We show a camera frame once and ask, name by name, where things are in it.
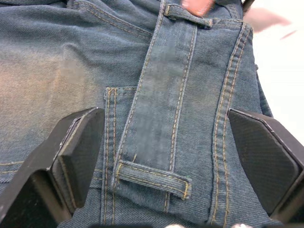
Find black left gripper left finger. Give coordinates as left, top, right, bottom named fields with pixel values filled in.
left=0, top=107, right=105, bottom=228

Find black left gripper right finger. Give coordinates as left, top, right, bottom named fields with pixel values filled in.
left=227, top=108, right=304, bottom=224

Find blue denim shorts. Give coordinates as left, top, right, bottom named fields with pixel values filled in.
left=0, top=0, right=285, bottom=228

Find person's bare hand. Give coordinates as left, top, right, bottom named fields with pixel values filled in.
left=182, top=0, right=298, bottom=40

